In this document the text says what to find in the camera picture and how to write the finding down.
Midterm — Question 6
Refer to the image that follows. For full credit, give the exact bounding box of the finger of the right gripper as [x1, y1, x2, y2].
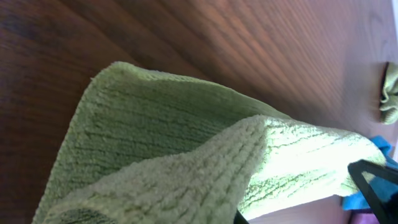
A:
[348, 160, 397, 224]

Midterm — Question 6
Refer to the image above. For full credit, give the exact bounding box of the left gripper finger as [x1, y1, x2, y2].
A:
[233, 210, 249, 224]

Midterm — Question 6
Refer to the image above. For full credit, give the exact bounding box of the large green cloth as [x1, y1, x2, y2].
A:
[33, 62, 386, 223]

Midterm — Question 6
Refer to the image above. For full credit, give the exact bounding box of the blue cloth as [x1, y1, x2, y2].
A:
[342, 136, 397, 210]

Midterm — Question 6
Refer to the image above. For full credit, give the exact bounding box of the crumpled purple cloth right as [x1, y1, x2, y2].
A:
[349, 210, 379, 224]

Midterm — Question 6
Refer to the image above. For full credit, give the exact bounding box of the crumpled green cloth top right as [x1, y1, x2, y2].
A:
[379, 62, 397, 125]

